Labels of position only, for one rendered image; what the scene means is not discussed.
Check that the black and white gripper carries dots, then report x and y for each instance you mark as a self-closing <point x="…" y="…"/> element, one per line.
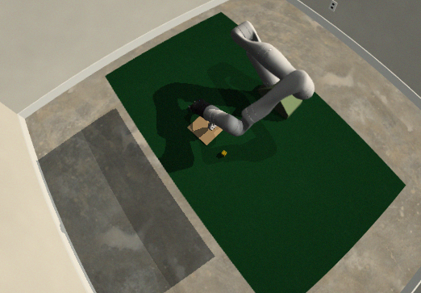
<point x="204" y="110"/>

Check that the cream square mat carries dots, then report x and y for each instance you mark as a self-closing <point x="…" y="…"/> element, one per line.
<point x="200" y="129"/>

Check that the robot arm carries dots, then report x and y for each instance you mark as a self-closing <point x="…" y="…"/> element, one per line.
<point x="271" y="67"/>

